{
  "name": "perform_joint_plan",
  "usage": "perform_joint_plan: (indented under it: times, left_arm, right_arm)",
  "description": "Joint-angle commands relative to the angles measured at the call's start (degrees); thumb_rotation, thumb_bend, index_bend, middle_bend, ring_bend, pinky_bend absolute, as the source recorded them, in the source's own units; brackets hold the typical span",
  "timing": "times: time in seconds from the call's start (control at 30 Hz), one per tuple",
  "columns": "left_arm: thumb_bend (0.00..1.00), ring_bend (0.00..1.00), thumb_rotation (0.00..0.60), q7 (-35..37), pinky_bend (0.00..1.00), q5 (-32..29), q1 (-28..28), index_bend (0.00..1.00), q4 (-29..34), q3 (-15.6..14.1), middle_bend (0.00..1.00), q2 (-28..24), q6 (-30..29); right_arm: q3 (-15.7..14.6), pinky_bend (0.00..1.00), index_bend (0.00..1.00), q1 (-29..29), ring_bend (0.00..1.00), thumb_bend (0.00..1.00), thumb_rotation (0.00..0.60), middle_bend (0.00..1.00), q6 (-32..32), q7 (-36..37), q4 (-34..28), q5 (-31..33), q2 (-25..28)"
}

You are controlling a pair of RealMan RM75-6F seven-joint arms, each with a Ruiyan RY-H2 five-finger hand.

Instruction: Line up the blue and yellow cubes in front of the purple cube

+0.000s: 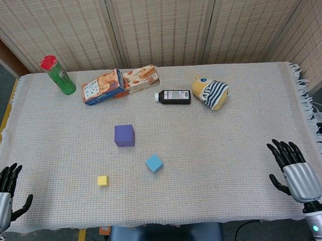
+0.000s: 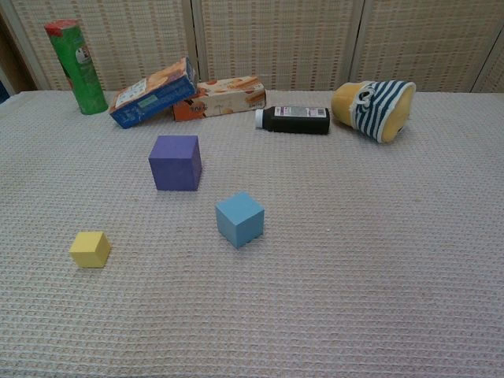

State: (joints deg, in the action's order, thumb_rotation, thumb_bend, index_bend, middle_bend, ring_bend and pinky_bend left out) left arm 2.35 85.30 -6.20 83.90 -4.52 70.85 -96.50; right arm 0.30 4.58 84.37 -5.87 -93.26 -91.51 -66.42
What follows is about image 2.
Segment black bottle white cap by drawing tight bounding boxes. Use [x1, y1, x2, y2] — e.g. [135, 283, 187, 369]
[254, 106, 332, 135]

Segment large purple foam cube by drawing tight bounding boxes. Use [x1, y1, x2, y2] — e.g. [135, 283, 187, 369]
[148, 135, 203, 192]

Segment woven folding screen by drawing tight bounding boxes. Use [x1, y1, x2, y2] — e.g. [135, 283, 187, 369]
[0, 0, 504, 94]

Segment yellow plush toy striped cloth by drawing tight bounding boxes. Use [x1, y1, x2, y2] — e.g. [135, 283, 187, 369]
[330, 80, 417, 143]

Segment white woven tablecloth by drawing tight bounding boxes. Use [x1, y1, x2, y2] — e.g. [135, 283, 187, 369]
[0, 90, 504, 378]

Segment light blue block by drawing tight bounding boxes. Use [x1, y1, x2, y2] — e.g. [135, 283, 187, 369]
[215, 191, 265, 250]

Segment brown wooden cabinet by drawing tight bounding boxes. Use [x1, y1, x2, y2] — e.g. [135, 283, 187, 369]
[0, 13, 40, 96]

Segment small yellow block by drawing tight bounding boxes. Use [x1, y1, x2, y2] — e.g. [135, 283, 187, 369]
[69, 231, 112, 269]

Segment green chip can red lid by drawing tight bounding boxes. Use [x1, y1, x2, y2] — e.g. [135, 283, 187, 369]
[43, 19, 109, 116]

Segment white orange wafer box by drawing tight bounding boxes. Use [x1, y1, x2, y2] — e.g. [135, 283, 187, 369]
[172, 76, 268, 123]

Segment blue cracker box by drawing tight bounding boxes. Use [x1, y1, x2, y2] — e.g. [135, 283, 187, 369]
[109, 57, 198, 130]

